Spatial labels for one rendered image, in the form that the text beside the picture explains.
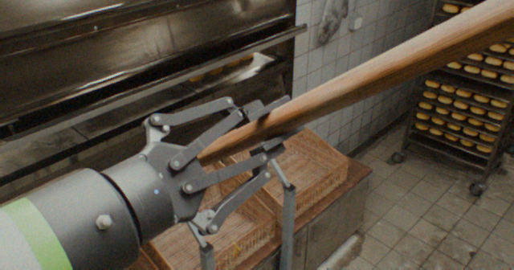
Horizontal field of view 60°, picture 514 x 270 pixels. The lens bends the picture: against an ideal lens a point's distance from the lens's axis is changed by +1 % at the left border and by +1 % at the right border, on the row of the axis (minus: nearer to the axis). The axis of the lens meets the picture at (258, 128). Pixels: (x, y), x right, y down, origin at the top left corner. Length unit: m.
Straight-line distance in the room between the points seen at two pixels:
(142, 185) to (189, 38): 1.65
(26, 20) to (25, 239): 1.33
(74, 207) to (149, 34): 1.58
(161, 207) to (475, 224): 3.18
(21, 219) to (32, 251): 0.03
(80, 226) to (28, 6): 1.34
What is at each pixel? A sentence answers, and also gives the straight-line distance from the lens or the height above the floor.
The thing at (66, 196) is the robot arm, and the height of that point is 2.00.
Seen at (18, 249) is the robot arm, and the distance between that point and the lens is 0.35.
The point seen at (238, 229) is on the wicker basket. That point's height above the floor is 0.59.
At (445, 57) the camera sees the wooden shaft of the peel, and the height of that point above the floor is 2.09.
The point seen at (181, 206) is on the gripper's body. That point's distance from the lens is 0.42.
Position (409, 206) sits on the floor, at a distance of 3.45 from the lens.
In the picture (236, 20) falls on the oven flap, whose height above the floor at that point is 1.51.
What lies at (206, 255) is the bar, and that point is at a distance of 1.72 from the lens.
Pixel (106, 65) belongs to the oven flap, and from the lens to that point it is 1.82.
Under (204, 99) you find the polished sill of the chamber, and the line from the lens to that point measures 2.19.
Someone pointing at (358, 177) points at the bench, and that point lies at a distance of 2.66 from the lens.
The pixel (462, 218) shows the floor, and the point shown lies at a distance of 3.48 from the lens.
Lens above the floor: 2.22
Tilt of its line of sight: 33 degrees down
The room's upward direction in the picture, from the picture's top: straight up
